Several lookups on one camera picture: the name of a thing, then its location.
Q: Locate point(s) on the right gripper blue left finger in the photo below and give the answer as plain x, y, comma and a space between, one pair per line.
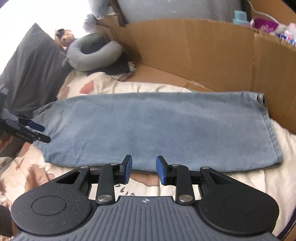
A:
125, 170

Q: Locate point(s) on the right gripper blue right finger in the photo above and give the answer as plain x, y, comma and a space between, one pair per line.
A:
163, 170

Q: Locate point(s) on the blue-grey denim pants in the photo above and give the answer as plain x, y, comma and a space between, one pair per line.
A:
227, 131

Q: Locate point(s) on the person's left hand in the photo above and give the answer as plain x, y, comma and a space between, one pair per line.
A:
4, 143

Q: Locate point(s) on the dark grey pillow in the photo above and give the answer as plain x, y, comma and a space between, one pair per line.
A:
35, 72

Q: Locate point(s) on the grey U-shaped neck pillow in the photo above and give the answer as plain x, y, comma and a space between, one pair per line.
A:
93, 51

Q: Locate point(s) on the brown teddy bear toy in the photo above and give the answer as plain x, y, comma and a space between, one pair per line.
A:
64, 38

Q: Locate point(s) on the black cloth under neck pillow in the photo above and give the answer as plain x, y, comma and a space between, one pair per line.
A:
121, 66

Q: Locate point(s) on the brown cardboard sheet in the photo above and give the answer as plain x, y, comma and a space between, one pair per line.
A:
211, 56

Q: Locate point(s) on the grey-blue appliance cabinet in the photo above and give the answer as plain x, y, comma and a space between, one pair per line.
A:
144, 10

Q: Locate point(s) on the white laundry detergent bottle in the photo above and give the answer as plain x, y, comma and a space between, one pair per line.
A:
240, 18

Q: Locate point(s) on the pink white refill pouch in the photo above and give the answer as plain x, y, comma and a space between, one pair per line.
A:
284, 32

